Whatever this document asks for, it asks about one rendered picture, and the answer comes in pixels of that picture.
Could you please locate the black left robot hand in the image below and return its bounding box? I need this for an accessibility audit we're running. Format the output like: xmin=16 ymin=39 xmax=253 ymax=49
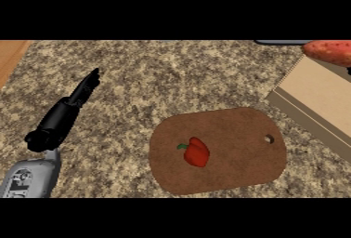
xmin=23 ymin=67 xmax=101 ymax=153

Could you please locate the brown wooden cutting board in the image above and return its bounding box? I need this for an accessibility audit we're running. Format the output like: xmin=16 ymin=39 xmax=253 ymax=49
xmin=147 ymin=106 xmax=287 ymax=196

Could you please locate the open cardboard box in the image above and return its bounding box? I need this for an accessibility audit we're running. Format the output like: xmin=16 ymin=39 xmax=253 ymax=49
xmin=265 ymin=54 xmax=351 ymax=162

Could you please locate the reddish sweet potato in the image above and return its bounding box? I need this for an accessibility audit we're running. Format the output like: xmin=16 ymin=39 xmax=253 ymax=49
xmin=301 ymin=40 xmax=351 ymax=68

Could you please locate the red bell pepper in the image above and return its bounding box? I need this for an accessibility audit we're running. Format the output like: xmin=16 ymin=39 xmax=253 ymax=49
xmin=177 ymin=137 xmax=211 ymax=168

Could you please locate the dark grey flat object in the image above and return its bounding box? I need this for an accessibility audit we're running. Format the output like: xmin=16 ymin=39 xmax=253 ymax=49
xmin=253 ymin=39 xmax=314 ymax=46

